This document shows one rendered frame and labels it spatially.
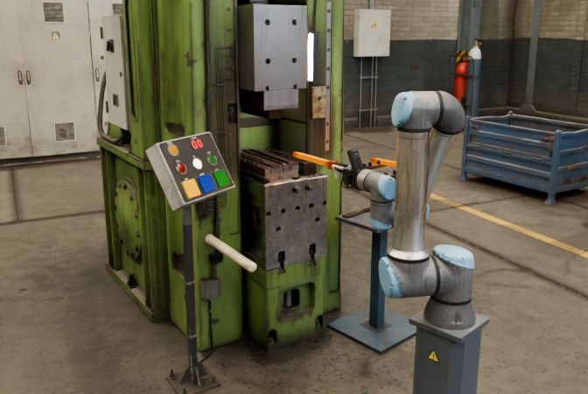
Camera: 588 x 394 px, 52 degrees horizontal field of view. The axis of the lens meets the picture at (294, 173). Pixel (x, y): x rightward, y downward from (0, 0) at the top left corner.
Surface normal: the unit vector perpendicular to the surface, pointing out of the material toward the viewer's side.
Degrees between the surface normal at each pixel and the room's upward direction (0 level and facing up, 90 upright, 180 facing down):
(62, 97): 90
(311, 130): 90
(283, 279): 90
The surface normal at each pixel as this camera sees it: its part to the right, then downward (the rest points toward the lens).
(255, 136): 0.55, 0.20
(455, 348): 0.01, 0.24
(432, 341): -0.70, 0.17
